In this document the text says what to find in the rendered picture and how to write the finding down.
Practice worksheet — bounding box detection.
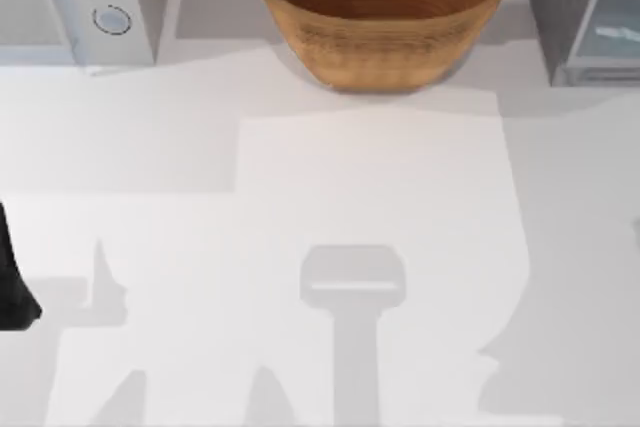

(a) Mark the brown woven basket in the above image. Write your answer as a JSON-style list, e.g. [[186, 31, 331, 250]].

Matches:
[[255, 0, 510, 94]]

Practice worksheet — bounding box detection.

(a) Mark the round microwave knob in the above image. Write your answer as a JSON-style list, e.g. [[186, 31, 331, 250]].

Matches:
[[92, 3, 133, 36]]

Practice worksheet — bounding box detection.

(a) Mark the pale microwave oven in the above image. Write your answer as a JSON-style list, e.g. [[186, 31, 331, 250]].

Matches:
[[0, 0, 180, 68]]

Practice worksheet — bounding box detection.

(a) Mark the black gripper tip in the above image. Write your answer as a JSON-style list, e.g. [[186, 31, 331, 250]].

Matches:
[[0, 201, 43, 332]]

